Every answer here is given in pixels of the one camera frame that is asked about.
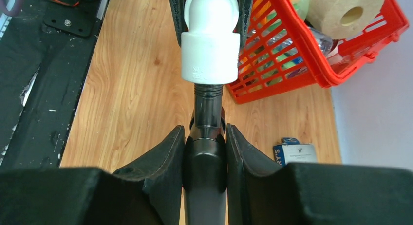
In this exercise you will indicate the dark grey metal faucet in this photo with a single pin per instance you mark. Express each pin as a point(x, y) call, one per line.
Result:
point(204, 160)

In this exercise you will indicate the white pvc elbow fitting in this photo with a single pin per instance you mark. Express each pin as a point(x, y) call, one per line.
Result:
point(210, 47)

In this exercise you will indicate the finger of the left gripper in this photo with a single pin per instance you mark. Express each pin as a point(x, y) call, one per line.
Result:
point(245, 7)
point(177, 11)

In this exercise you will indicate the pale green soap bottle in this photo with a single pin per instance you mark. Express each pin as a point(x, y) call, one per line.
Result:
point(301, 7)

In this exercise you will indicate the red plastic basket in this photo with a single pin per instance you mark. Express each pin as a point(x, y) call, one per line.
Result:
point(272, 16)

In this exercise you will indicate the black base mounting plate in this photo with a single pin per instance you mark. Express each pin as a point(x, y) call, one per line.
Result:
point(45, 55)

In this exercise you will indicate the grey blue razor box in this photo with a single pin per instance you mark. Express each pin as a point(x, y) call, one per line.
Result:
point(291, 150)

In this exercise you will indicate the brown toilet paper roll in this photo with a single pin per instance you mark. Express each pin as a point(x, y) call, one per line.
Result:
point(341, 19)

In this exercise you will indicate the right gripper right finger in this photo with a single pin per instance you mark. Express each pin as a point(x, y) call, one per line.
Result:
point(262, 192)

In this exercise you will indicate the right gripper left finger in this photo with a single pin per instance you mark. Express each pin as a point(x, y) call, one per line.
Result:
point(146, 191)

